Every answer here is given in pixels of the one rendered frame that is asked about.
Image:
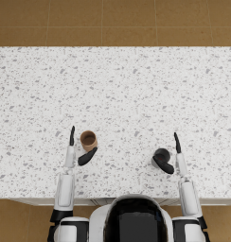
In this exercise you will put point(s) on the brown paper cup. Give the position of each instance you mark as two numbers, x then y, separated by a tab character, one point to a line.
88	140

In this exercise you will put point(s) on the robot body dark dome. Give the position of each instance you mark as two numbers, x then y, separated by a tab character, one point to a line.
135	220

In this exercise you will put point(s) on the black cup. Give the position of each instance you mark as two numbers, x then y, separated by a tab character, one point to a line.
162	157

